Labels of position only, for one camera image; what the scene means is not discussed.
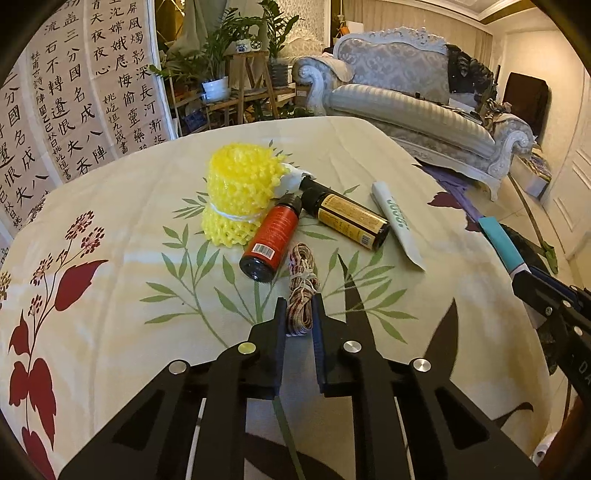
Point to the tall green plant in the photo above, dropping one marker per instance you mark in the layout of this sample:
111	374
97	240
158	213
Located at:
278	26

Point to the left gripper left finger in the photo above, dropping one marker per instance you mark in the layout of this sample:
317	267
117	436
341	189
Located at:
189	420

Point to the black lined trash bin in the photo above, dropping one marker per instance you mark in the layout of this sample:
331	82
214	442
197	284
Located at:
528	250

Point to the calligraphy screen panel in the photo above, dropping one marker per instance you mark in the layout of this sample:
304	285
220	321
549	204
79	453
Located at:
80	95

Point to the black jacket on sofa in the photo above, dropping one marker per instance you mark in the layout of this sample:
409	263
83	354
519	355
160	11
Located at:
467	74

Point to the small crumpled paper ball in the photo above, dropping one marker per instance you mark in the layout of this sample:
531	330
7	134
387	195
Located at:
291	180

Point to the red label black bottle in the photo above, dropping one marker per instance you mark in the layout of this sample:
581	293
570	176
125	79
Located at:
265	253

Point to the dark brown covered cabinet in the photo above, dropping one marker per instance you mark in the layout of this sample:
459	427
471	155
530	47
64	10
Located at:
529	97

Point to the white potted plant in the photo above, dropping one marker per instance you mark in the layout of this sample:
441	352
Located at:
205	66

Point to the green mop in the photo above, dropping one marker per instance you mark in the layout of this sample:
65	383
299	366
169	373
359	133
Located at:
542	247

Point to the wooden plant stand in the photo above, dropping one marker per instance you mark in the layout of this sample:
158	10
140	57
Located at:
251	97

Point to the ornate white grey sofa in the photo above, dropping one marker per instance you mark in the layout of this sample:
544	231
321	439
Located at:
398	80

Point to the gold label black bottle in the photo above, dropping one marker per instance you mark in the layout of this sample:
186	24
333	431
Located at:
343	215

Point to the red white twine bundle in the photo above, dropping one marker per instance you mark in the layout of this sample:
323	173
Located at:
304	285

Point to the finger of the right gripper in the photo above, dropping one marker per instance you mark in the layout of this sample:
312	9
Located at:
552	276

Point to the beige window curtain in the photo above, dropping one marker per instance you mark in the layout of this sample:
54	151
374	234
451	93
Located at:
388	15

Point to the storage box of items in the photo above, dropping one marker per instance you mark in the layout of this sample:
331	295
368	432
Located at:
532	172

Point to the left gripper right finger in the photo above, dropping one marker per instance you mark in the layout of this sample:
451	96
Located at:
410	421

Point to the purple floor cloth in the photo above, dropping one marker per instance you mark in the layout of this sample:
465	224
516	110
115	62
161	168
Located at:
453	194

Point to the yellow foam net bundle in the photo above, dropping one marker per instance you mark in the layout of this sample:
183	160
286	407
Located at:
240	184

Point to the floral cream tablecloth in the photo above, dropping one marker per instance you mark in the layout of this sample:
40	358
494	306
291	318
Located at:
114	279

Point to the white green tube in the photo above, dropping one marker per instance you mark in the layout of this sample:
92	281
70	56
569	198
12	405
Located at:
397	221

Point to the white panel door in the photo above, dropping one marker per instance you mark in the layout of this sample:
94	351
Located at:
567	203

